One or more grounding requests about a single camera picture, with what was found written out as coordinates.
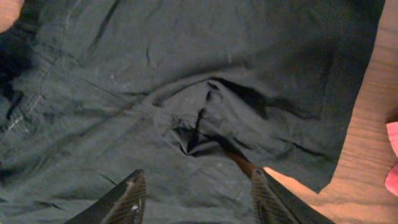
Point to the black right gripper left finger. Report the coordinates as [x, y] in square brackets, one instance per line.
[124, 204]

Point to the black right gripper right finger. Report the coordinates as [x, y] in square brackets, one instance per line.
[275, 204]

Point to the black shorts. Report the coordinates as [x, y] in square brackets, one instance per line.
[92, 90]

